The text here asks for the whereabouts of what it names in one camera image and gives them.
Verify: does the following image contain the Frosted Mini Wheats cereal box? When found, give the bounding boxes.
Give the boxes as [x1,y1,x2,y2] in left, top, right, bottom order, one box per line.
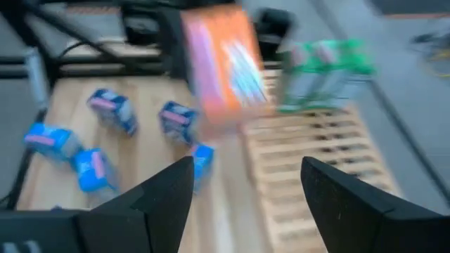
[179,5,274,133]

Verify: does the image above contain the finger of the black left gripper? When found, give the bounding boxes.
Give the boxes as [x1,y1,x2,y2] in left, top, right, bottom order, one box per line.
[160,6,189,80]
[252,8,296,63]

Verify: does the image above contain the Rice Krispies cereal box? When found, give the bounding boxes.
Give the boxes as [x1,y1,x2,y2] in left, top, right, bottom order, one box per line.
[71,147,120,195]
[22,122,84,163]
[191,143,216,193]

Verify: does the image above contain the wooden slatted shelf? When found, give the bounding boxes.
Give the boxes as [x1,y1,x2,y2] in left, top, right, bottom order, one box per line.
[242,68,404,253]

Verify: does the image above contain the Frosted Flakes cereal box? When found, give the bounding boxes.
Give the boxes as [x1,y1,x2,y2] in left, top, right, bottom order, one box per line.
[157,100,200,148]
[86,87,139,137]

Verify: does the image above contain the green Apple Jacks cereal box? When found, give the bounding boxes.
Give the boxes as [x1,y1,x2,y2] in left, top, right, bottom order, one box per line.
[309,40,344,110]
[279,44,314,113]
[339,38,376,106]

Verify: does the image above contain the grey metal post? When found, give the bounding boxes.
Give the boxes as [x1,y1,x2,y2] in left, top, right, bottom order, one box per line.
[25,46,51,110]

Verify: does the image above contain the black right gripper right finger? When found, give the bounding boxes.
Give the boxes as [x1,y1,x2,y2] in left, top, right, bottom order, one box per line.
[301,157,450,253]

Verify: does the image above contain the black metal table frame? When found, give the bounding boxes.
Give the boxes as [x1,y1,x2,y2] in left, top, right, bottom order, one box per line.
[0,0,184,212]

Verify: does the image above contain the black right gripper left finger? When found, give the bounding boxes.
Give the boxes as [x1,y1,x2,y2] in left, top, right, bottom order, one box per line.
[75,156,195,253]

